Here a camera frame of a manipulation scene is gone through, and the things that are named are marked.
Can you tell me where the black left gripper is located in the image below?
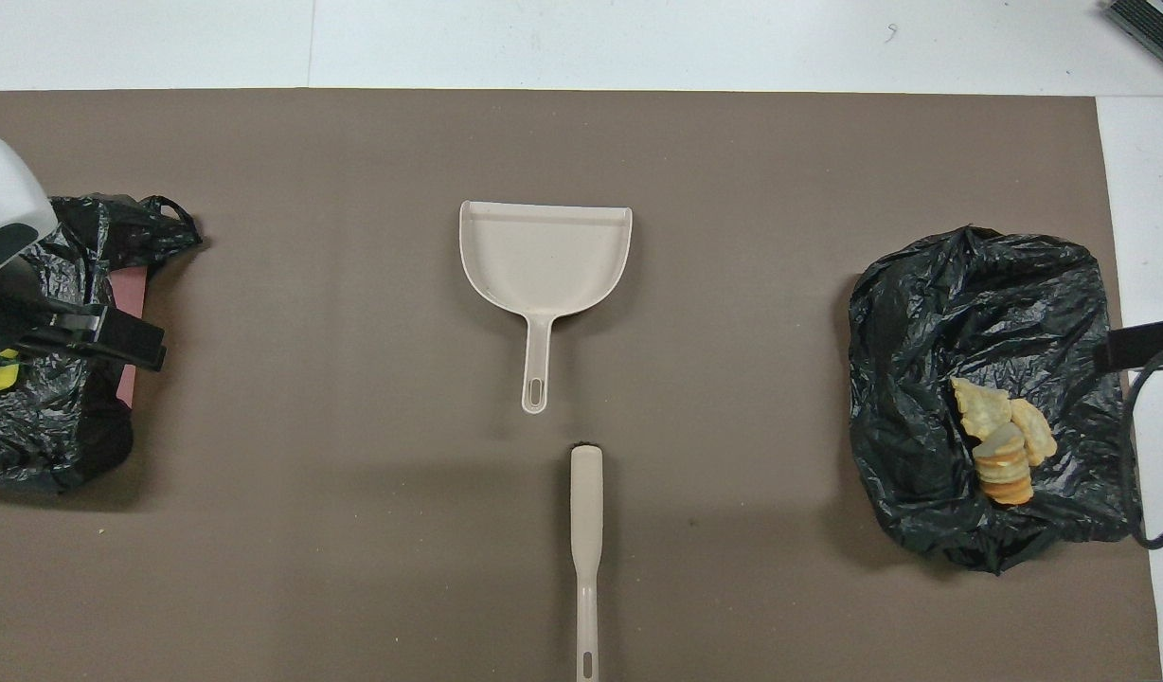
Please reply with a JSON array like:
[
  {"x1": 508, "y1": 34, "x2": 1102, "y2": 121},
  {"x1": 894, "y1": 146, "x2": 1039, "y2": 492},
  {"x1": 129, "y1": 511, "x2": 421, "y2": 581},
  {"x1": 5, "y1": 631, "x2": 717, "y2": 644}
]
[{"x1": 0, "y1": 254, "x2": 168, "y2": 373}]

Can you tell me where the striped orange croissant piece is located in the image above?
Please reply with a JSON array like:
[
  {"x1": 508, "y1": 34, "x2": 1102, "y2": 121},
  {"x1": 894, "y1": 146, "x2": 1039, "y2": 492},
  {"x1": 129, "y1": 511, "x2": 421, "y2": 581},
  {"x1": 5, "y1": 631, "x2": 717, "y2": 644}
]
[
  {"x1": 972, "y1": 421, "x2": 1036, "y2": 507},
  {"x1": 1010, "y1": 397, "x2": 1059, "y2": 468}
]

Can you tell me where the pale bread piece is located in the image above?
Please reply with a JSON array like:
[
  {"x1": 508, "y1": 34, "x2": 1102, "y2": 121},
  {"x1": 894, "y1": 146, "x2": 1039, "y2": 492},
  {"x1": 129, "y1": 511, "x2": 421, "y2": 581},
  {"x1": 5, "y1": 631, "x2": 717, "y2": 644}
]
[{"x1": 950, "y1": 376, "x2": 1014, "y2": 442}]

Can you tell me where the beige plastic dustpan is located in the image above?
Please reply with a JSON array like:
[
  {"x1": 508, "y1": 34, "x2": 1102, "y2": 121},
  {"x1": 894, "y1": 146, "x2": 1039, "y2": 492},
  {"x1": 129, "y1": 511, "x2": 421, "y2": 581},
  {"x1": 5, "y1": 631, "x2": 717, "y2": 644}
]
[{"x1": 457, "y1": 199, "x2": 634, "y2": 416}]

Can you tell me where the beige hand brush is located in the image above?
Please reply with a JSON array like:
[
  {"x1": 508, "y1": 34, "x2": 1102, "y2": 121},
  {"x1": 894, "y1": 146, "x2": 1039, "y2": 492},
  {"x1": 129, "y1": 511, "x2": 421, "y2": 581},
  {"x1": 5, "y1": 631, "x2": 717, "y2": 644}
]
[{"x1": 569, "y1": 442, "x2": 606, "y2": 682}]

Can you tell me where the pink bin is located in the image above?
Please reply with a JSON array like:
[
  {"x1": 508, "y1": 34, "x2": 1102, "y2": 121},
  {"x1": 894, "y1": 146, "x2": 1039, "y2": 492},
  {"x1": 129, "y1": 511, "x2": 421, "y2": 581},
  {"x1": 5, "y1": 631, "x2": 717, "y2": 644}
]
[{"x1": 108, "y1": 266, "x2": 149, "y2": 408}]

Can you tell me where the black trash bag on pink bin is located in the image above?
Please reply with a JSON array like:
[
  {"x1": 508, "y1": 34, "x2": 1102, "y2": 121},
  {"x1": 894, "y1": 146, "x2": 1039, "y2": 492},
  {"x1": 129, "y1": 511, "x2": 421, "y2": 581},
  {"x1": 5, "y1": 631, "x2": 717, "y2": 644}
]
[{"x1": 0, "y1": 194, "x2": 204, "y2": 494}]

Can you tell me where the black trash bag lined bin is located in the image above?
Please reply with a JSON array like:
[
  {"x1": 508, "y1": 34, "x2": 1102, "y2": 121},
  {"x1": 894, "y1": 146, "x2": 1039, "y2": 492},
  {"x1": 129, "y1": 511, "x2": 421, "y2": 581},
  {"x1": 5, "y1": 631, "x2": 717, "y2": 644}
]
[{"x1": 848, "y1": 224, "x2": 1144, "y2": 576}]

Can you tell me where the grey ribbed device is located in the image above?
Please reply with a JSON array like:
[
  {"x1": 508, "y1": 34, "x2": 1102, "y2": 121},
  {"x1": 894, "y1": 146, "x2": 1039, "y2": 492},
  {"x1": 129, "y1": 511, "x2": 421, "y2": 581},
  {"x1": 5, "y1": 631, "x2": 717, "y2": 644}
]
[{"x1": 1102, "y1": 0, "x2": 1163, "y2": 82}]

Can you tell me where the brown table mat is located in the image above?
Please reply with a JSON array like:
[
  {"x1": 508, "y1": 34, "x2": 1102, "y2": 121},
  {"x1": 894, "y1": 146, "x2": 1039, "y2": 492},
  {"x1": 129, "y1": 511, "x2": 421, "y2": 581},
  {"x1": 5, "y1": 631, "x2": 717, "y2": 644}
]
[{"x1": 0, "y1": 88, "x2": 1163, "y2": 682}]

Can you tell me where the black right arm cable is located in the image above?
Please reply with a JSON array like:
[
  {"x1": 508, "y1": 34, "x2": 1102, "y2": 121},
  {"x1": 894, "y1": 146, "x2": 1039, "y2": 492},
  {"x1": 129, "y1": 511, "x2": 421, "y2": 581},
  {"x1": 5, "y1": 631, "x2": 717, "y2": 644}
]
[{"x1": 1116, "y1": 336, "x2": 1163, "y2": 551}]

